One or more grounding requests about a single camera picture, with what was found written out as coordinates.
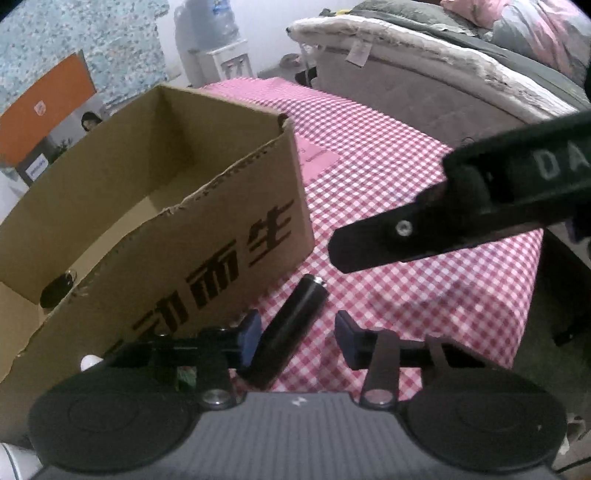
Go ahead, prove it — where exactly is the black cylinder tube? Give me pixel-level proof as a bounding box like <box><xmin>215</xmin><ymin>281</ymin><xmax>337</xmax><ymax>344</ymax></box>
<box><xmin>238</xmin><ymin>274</ymin><xmax>329</xmax><ymax>390</ymax></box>

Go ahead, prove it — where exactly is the black oval remote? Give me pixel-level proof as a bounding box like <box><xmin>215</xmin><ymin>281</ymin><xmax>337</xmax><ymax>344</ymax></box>
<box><xmin>39</xmin><ymin>270</ymin><xmax>77</xmax><ymax>310</ymax></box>

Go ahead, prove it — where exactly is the green dropper bottle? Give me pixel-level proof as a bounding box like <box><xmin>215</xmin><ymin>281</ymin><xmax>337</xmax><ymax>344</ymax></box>
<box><xmin>80</xmin><ymin>354</ymin><xmax>103</xmax><ymax>372</ymax></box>

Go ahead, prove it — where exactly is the water dispenser with bottle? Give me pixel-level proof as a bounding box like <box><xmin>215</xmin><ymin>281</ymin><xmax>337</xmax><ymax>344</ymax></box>
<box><xmin>174</xmin><ymin>0</ymin><xmax>254</xmax><ymax>88</ymax></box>

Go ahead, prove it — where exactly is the brown cardboard box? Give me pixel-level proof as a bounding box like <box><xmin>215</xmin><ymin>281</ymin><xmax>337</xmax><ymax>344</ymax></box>
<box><xmin>1</xmin><ymin>86</ymin><xmax>315</xmax><ymax>444</ymax></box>

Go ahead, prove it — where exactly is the orange Philips box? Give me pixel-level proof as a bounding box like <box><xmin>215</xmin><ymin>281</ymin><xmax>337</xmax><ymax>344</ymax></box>
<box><xmin>1</xmin><ymin>51</ymin><xmax>109</xmax><ymax>195</ymax></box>

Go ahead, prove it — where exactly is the patterned blue wall cloth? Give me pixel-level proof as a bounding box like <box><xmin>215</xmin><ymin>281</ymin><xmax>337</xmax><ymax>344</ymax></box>
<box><xmin>1</xmin><ymin>1</ymin><xmax>169</xmax><ymax>110</ymax></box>

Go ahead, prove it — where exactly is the white supplement bottle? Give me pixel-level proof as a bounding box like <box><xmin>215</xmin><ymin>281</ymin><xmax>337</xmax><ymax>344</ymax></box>
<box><xmin>0</xmin><ymin>443</ymin><xmax>42</xmax><ymax>480</ymax></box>

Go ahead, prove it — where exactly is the pink checkered tablecloth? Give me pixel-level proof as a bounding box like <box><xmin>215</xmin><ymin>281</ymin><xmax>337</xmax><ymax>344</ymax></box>
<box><xmin>197</xmin><ymin>76</ymin><xmax>546</xmax><ymax>401</ymax></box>

